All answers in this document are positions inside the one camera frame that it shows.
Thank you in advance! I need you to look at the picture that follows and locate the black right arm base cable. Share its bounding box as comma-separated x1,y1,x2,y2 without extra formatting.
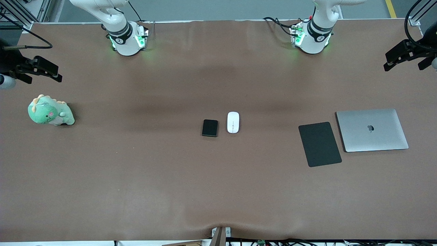
128,0,144,22

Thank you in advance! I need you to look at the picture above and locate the silver laptop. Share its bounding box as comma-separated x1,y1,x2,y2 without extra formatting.
336,108,409,153

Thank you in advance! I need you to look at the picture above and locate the black left arm base cable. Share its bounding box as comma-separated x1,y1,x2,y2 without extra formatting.
263,16,301,38

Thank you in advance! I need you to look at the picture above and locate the white computer mouse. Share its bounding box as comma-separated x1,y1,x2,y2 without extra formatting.
227,111,240,134

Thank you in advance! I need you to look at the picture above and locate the aluminium frame profile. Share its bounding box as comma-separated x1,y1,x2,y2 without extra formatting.
407,0,437,26
0,0,52,33

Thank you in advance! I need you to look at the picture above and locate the green dinosaur plush toy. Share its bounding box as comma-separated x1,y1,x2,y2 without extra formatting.
28,94,75,126

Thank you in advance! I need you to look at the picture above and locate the black arm base cable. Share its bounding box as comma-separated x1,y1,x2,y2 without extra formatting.
128,0,144,22
263,16,301,38

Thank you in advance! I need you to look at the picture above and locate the black mouse pad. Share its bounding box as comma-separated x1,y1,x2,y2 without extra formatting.
298,121,342,168

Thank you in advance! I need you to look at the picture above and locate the brown table cover mat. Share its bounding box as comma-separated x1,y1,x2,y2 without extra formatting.
0,19,437,242

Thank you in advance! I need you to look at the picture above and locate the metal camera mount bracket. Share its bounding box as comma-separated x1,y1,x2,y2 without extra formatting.
212,226,232,246

